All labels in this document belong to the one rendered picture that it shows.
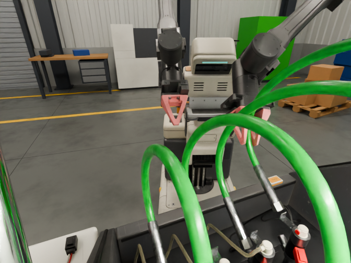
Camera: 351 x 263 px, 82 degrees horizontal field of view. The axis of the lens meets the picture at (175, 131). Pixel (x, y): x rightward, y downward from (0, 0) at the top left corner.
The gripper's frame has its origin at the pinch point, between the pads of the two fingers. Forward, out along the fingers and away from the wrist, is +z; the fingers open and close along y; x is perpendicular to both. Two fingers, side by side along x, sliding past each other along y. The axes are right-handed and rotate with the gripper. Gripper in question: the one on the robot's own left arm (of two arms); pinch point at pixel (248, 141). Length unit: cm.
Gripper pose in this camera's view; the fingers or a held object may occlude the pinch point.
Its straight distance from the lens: 46.2
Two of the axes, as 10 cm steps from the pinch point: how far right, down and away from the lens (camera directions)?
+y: 9.7, 1.1, 2.2
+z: -0.4, 9.5, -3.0
